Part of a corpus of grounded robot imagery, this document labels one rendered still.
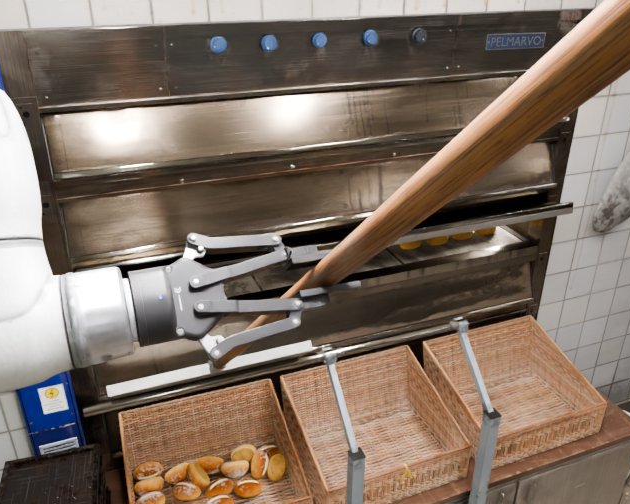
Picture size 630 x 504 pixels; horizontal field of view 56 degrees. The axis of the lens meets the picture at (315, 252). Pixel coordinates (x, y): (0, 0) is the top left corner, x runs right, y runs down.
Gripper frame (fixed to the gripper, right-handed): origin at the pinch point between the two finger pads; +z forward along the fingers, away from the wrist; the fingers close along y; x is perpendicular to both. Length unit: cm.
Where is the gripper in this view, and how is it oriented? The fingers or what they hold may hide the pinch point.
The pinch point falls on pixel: (323, 274)
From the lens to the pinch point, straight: 64.9
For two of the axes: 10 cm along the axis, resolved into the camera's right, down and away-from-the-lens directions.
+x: 2.8, -2.7, -9.2
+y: 2.3, 9.5, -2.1
